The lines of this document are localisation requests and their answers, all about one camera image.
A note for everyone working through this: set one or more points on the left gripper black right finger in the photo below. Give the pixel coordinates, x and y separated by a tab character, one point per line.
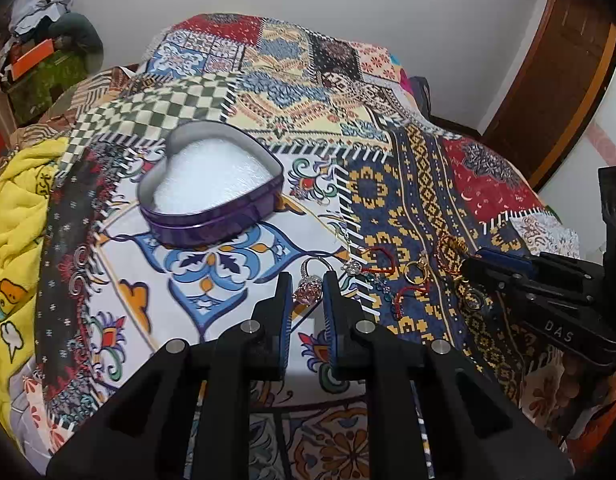
346	356

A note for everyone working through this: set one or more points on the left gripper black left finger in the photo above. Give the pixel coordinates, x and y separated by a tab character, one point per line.
270	355

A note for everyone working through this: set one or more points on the colourful patchwork bedspread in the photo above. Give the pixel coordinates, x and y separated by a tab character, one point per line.
372	191

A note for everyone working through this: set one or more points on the purple heart-shaped tin box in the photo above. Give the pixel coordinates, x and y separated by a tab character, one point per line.
213	182

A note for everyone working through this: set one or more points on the brown wooden door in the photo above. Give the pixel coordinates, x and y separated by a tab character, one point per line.
557	89

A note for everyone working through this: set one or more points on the brown striped cloth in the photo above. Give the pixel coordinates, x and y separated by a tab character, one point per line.
59	119

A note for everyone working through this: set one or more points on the yellow cartoon blanket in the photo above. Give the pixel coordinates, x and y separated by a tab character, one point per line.
25	187

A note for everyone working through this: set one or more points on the green patterned storage box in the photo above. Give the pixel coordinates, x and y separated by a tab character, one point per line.
38	89

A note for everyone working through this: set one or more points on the dark green cushion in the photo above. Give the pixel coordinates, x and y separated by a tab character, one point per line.
73	31

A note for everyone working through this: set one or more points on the orange shoe box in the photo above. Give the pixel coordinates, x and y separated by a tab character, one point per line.
31	59

